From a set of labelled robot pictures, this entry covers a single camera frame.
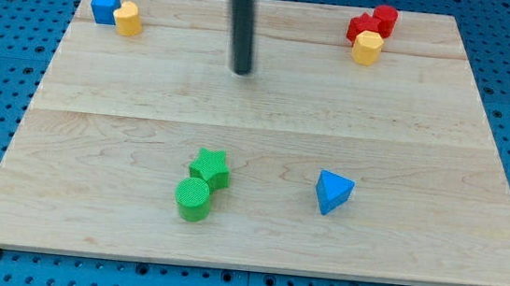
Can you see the green star block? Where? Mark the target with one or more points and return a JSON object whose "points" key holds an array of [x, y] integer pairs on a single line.
{"points": [[211, 167]]}

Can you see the red star block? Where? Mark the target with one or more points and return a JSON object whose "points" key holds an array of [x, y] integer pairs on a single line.
{"points": [[362, 23]]}

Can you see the green cylinder block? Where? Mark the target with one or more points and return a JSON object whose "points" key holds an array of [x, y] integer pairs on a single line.
{"points": [[193, 199]]}

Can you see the blue triangle block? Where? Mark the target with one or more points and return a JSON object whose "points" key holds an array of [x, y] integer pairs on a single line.
{"points": [[332, 191]]}

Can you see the light wooden board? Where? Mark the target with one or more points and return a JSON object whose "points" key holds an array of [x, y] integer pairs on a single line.
{"points": [[116, 121]]}

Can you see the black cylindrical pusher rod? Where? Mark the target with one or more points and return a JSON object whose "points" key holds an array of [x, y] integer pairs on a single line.
{"points": [[243, 18]]}

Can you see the yellow hexagon block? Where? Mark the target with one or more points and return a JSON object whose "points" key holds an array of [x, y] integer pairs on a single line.
{"points": [[367, 47]]}

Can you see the yellow heart block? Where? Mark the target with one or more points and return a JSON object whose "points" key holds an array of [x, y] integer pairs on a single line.
{"points": [[127, 19]]}

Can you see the red cylinder block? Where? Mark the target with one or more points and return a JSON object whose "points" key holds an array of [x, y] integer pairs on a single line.
{"points": [[387, 16]]}

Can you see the blue cube block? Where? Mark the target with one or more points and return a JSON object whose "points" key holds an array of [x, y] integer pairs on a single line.
{"points": [[103, 10]]}

